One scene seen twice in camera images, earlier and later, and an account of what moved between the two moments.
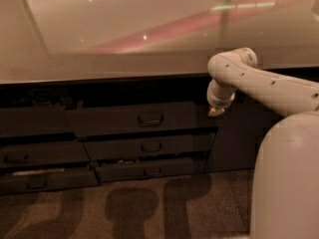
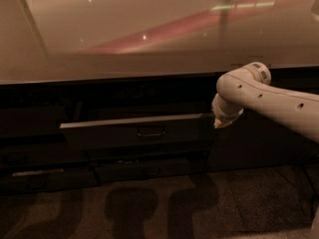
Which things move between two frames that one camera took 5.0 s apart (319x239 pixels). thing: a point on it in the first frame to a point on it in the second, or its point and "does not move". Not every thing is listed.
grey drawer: x=19 y=181 does not move
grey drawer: x=139 y=117 to x=187 y=129
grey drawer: x=150 y=170 does not move
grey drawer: x=47 y=152 does not move
